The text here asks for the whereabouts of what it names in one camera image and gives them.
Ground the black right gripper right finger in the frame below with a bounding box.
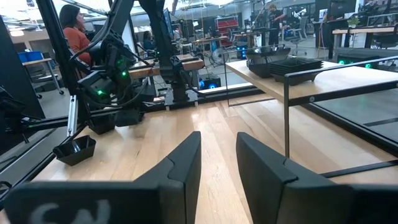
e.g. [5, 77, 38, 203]
[235, 132, 398, 224]

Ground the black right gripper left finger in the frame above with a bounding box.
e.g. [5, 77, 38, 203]
[4, 131, 203, 224]

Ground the small black square plate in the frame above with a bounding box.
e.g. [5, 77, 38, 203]
[272, 72, 321, 81]
[114, 108, 146, 127]
[269, 57, 324, 71]
[269, 67, 323, 76]

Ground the person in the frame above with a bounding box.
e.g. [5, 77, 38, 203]
[58, 4, 94, 67]
[267, 2, 286, 47]
[142, 30, 157, 51]

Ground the wooden desk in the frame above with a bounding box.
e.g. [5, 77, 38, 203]
[127, 54, 205, 79]
[331, 26, 398, 49]

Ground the grey rolling cart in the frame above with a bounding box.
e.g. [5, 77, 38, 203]
[21, 57, 65, 96]

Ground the computer case with blue lights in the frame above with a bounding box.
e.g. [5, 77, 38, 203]
[198, 73, 222, 91]
[235, 45, 249, 60]

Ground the blue storage bin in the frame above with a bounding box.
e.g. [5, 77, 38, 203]
[17, 50, 45, 63]

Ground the grey floor fan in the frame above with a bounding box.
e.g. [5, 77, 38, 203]
[211, 47, 229, 65]

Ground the black partition panel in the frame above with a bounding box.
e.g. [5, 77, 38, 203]
[0, 15, 46, 119]

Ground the red tool cabinet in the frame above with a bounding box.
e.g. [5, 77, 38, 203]
[215, 15, 241, 39]

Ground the grey office chair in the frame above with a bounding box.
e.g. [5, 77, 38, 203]
[285, 16, 309, 57]

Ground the black case with green lights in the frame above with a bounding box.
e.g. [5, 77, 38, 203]
[335, 47, 398, 70]

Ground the small potted plant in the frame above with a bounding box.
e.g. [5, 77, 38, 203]
[347, 15, 361, 29]

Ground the black computer monitor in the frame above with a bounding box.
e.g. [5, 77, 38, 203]
[315, 0, 358, 20]

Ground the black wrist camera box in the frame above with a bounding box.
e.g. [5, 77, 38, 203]
[77, 70, 116, 105]

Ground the silver metal bracket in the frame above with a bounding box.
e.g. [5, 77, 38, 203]
[66, 95, 79, 138]

